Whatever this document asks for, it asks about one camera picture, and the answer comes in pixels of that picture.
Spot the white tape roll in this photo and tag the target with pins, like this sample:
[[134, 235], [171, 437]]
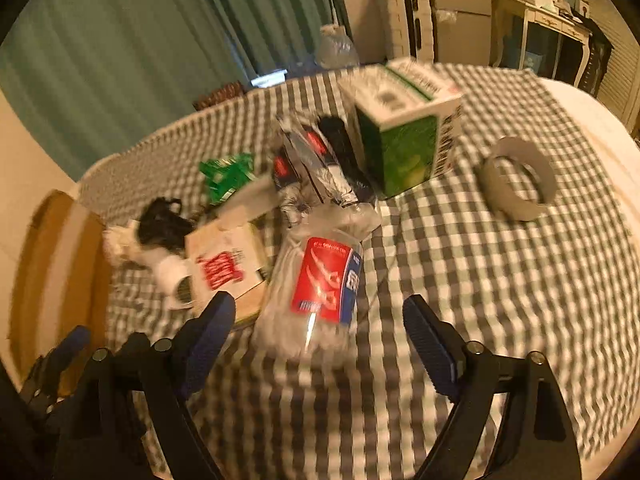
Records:
[[515, 160]]

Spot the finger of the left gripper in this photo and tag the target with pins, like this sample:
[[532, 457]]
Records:
[[40, 389]]

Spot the white suitcase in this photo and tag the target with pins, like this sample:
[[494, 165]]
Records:
[[408, 29]]

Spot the beige booklet red print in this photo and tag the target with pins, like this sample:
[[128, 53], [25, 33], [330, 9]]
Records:
[[232, 261]]

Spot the grey mini fridge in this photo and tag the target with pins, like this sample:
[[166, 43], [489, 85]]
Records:
[[462, 31]]

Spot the teal curtain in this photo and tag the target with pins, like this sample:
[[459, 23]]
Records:
[[89, 78]]

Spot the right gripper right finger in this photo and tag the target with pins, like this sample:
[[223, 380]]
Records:
[[535, 439]]

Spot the green white carton box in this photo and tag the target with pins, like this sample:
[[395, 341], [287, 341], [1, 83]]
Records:
[[404, 120]]

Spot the white dressing table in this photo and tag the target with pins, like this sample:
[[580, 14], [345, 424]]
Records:
[[524, 35]]

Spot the clear plastic water jug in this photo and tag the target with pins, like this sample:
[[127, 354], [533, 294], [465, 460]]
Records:
[[335, 49]]

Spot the brown patterned bag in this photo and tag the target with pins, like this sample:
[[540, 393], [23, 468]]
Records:
[[222, 94]]

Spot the white comb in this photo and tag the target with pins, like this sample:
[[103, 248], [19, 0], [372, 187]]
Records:
[[253, 200]]

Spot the brown cardboard box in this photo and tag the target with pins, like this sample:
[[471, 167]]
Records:
[[62, 280]]

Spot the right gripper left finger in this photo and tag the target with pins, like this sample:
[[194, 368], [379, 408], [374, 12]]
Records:
[[101, 437]]

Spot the green small packet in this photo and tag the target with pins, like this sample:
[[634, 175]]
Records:
[[226, 175]]

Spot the green checkered tablecloth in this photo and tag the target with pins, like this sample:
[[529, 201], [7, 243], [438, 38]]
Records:
[[566, 284]]

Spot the cotton swab pack red label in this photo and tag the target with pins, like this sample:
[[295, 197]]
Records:
[[314, 285]]

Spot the silver foil snack packet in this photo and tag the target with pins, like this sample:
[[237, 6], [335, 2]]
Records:
[[314, 149]]

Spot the white cylindrical bottle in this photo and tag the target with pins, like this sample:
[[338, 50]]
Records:
[[172, 274]]

